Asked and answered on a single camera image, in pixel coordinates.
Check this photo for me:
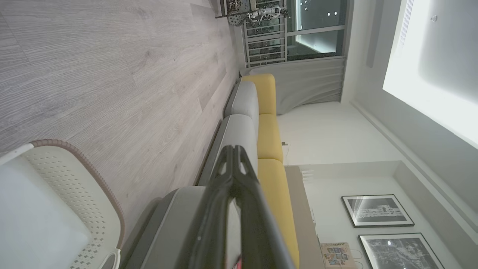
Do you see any white shelf rack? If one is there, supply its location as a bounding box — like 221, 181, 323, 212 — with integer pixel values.
241, 0, 288, 68

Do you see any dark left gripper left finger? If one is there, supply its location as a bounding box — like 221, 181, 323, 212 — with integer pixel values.
176, 146, 235, 269

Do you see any metal mechanical device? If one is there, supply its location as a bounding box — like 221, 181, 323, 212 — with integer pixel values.
215, 0, 290, 27

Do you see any black framed monochrome picture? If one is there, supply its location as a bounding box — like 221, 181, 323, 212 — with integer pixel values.
341, 194, 415, 228
358, 232, 446, 269

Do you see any white perforated laundry basket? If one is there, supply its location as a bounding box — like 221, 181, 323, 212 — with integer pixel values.
0, 139, 125, 269

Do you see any beige side cabinet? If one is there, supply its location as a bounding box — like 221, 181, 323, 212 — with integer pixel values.
285, 166, 326, 269

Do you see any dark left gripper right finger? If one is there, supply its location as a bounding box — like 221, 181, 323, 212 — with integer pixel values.
235, 146, 296, 269

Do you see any dark window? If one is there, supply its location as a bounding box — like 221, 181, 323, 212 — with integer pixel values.
286, 0, 350, 61

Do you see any grey curtain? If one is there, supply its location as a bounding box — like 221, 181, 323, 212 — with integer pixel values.
248, 56, 346, 115

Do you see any grey sofa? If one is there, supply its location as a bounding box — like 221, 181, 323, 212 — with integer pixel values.
119, 74, 300, 269

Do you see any yellow sofa back cushion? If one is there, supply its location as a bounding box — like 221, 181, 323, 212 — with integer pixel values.
258, 159, 300, 269
242, 74, 277, 115
257, 114, 284, 163

